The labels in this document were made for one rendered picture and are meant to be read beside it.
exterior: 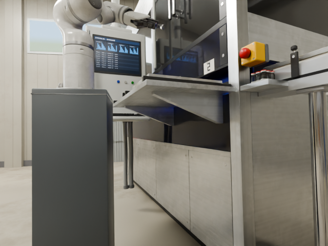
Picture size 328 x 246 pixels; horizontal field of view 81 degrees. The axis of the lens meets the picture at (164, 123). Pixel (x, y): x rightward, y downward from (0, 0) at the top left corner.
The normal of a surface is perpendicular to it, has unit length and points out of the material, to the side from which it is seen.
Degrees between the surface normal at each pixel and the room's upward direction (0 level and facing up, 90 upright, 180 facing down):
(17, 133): 90
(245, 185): 90
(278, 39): 90
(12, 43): 90
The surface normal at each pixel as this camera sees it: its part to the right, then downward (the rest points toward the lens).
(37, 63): 0.18, -0.03
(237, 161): -0.91, 0.00
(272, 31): 0.40, -0.04
